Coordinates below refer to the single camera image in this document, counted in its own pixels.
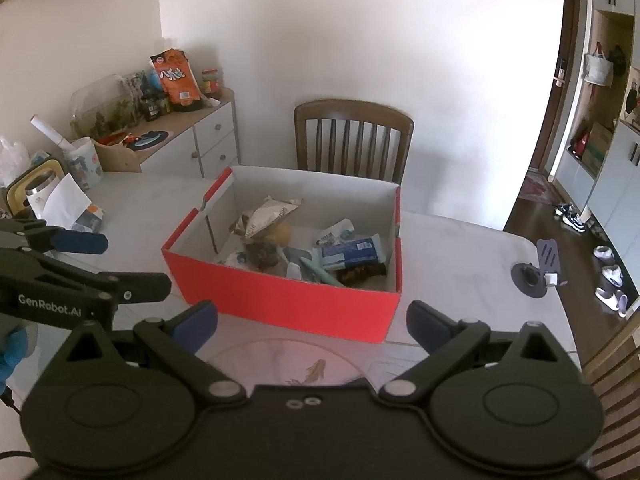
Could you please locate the white slipper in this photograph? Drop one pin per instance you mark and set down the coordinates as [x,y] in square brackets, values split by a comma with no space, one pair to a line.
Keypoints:
[612,275]
[612,299]
[602,252]

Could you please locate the white marble desktop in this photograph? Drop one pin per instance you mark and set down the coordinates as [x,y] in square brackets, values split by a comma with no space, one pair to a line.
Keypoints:
[450,260]

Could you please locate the blue packet with white label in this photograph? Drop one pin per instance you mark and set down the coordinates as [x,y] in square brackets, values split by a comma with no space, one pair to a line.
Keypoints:
[350,252]

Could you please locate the white wooden cabinet unit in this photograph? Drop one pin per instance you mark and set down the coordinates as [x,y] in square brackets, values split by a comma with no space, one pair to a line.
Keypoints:
[620,175]

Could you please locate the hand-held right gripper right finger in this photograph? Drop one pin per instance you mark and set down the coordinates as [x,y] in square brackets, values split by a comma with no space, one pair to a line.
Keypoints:
[425,325]

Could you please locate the teal plastic tool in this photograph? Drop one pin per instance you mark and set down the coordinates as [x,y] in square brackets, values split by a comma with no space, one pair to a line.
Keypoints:
[320,272]

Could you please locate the dark glass jar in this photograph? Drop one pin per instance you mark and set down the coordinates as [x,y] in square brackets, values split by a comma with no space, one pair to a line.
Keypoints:
[150,107]

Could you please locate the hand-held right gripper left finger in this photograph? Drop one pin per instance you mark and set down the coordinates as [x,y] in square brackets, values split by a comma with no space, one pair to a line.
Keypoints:
[197,322]

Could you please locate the white packet with blue print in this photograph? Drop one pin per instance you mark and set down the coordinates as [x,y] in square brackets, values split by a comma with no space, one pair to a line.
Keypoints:
[237,259]

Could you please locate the grey hanging tote bag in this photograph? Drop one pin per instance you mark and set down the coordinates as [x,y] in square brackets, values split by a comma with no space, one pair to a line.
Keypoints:
[597,70]

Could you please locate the wooden desk organizer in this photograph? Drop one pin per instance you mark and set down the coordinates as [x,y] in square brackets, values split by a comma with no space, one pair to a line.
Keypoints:
[120,157]

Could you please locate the orange snack bag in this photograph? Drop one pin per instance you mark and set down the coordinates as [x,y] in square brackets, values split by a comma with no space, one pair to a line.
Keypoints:
[175,80]

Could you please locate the small red toy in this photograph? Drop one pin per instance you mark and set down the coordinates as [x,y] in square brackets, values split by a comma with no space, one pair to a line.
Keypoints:
[129,138]

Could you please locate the beige packet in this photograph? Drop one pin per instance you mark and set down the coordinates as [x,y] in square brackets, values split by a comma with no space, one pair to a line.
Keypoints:
[265,217]

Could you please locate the white printed packet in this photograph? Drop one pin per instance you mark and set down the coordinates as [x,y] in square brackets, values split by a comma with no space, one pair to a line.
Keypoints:
[335,232]

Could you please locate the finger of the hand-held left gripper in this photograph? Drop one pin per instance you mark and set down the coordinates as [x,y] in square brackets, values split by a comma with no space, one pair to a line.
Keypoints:
[82,243]
[140,285]

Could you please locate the red bag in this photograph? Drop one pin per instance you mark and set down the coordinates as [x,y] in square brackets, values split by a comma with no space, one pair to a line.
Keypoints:
[580,144]

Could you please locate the brown wooden door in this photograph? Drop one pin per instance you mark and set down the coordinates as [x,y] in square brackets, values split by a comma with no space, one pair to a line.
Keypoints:
[560,35]

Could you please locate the dark hanging bag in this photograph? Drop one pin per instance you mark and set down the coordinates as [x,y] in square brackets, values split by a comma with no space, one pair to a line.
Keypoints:
[617,60]

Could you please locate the white sideboard with wooden top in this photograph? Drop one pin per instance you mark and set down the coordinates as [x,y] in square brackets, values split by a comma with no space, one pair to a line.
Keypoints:
[210,130]

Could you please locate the brown cardboard carton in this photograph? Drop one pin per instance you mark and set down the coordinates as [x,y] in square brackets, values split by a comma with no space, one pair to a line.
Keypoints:
[598,147]

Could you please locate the translucent plastic bag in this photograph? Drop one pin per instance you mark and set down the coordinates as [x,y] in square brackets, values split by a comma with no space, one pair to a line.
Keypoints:
[12,157]

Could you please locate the person's left hand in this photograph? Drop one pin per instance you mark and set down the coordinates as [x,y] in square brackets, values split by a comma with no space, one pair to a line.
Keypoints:
[11,355]

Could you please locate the round black mat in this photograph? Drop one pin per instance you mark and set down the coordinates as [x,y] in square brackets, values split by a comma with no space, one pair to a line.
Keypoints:
[150,139]

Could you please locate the red patterned rug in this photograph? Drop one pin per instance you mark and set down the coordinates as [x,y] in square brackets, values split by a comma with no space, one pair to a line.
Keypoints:
[536,187]

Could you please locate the patterned white cup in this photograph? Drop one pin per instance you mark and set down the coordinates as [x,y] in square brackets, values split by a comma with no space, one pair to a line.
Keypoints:
[85,165]

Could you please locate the black round table socket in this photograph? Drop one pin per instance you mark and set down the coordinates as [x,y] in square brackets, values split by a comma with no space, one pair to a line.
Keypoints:
[525,281]

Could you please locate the white paper roll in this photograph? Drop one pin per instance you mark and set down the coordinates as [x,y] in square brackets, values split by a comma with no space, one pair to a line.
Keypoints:
[47,132]

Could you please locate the brown wooden slatted chair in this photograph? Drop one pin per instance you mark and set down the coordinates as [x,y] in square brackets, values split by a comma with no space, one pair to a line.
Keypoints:
[617,390]
[352,110]

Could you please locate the red cardboard box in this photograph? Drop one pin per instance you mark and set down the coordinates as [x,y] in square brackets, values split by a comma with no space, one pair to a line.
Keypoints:
[280,305]

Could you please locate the grey phone stand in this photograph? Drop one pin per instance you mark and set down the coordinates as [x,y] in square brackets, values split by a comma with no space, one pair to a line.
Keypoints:
[549,252]

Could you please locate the glass fish tank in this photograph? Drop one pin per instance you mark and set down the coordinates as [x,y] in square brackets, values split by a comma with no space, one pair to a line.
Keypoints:
[102,105]

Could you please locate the dark sneaker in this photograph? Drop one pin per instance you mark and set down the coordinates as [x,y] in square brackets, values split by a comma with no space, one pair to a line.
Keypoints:
[564,210]
[574,221]

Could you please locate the jar with red lid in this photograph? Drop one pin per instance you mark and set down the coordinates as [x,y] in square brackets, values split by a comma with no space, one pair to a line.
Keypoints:
[211,82]

